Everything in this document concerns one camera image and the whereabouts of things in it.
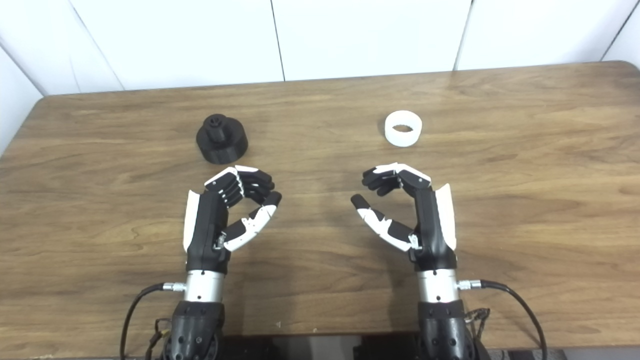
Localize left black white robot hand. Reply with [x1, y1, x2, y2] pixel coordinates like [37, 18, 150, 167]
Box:
[182, 165, 283, 275]

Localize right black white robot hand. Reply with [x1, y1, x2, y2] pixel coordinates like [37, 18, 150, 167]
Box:
[350, 162, 458, 272]

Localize round black plastic part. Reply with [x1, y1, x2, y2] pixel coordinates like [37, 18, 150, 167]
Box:
[196, 114, 249, 165]

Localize white plastic ring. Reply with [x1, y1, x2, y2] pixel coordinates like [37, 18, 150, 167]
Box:
[384, 110, 423, 148]

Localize dark robot torso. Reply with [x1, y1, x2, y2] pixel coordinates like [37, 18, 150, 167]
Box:
[220, 332, 421, 360]

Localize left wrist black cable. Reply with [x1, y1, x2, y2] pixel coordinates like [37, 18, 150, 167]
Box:
[120, 282, 187, 360]

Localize thin wires at right wrist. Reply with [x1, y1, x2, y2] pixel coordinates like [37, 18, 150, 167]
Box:
[465, 308, 491, 341]

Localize thin wires at wrist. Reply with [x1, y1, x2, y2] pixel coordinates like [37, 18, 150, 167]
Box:
[465, 308, 491, 341]
[145, 317, 173, 360]

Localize thin wires at left wrist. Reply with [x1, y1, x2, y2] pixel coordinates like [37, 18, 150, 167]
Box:
[145, 317, 173, 360]

